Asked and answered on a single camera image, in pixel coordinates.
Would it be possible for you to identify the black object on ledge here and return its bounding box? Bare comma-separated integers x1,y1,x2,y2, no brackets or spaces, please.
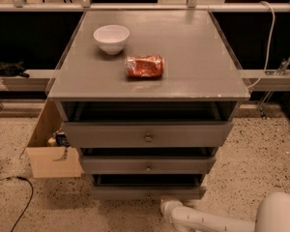
0,61,30,78

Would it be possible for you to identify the grey top drawer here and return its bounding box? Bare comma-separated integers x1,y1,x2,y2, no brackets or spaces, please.
62,122,233,148

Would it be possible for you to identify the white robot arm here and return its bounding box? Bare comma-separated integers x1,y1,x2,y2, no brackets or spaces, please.
160,192,290,232

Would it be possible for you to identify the black floor cable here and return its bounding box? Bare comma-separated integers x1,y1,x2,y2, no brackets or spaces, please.
0,175,35,232

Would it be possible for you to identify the grey middle drawer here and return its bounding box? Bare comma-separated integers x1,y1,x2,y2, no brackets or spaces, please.
81,156,216,174

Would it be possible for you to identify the white ceramic bowl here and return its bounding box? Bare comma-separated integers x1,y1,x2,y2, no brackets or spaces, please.
93,25,130,55

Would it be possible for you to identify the wooden box on floor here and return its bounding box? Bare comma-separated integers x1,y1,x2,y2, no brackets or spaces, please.
26,101,83,178

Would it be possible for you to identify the grey drawer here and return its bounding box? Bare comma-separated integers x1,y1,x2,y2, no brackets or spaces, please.
81,156,216,174
62,122,233,148
92,174,206,200

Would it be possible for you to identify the grey drawer cabinet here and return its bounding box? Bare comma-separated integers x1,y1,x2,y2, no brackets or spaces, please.
47,9,251,179

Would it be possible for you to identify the crushed orange soda can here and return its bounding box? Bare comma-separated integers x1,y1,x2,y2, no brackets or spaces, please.
125,55,164,78

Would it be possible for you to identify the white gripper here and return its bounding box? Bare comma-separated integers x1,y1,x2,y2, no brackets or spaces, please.
160,199,183,221

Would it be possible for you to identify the grey bottom drawer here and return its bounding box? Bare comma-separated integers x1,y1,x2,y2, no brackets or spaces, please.
92,174,206,200

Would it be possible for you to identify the white hanging cable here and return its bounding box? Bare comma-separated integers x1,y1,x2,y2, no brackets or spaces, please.
246,1,276,90

